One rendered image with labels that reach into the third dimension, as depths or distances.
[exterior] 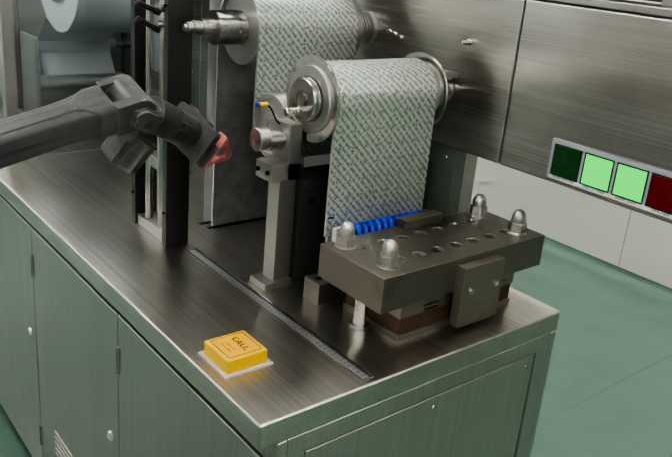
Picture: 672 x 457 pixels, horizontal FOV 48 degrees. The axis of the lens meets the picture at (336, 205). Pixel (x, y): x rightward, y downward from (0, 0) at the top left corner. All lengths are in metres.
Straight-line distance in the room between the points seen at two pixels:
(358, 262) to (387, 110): 0.29
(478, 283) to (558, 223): 3.00
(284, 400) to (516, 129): 0.65
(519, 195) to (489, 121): 2.98
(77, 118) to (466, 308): 0.69
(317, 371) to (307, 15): 0.69
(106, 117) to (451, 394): 0.70
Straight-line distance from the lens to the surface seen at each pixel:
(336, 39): 1.53
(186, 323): 1.27
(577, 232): 4.22
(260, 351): 1.15
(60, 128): 1.12
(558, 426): 2.81
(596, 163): 1.31
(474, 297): 1.30
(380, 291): 1.16
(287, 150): 1.30
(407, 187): 1.41
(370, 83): 1.30
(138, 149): 1.23
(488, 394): 1.39
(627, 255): 4.09
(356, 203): 1.33
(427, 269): 1.21
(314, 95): 1.25
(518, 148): 1.41
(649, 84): 1.26
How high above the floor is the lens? 1.51
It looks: 19 degrees down
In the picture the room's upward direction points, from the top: 5 degrees clockwise
